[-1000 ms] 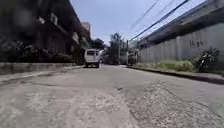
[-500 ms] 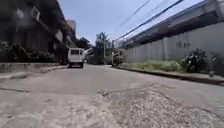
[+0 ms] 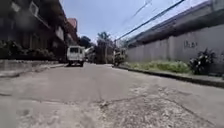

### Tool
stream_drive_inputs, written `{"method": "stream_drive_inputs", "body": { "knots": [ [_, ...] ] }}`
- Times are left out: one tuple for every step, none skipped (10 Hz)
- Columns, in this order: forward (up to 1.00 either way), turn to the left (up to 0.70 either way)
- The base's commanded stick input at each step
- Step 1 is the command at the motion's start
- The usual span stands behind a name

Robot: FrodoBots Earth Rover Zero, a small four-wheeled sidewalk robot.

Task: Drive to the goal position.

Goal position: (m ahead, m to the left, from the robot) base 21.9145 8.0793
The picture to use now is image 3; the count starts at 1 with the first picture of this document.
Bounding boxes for hedge on low wall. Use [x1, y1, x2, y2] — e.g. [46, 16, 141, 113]
[0, 39, 58, 62]

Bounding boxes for distant trees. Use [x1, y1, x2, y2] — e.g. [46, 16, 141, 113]
[78, 31, 116, 64]

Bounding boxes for white van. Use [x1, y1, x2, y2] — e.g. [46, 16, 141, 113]
[66, 45, 86, 68]

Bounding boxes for grass strip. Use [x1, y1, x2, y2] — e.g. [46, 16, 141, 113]
[121, 59, 193, 75]

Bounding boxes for vehicle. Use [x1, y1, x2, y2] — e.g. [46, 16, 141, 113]
[112, 47, 128, 67]

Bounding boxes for long grey concrete wall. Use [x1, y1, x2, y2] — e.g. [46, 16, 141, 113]
[124, 0, 224, 76]

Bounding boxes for grey concrete road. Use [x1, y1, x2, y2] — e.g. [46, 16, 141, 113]
[0, 62, 224, 128]

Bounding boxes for concrete kerb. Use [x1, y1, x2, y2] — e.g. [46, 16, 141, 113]
[113, 64, 224, 89]

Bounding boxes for dark multi-storey building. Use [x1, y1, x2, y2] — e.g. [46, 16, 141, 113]
[0, 0, 80, 64]

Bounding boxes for dark leafy bush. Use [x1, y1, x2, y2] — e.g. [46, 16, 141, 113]
[188, 48, 218, 76]

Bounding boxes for overhead wires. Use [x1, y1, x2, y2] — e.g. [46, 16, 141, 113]
[114, 0, 188, 43]

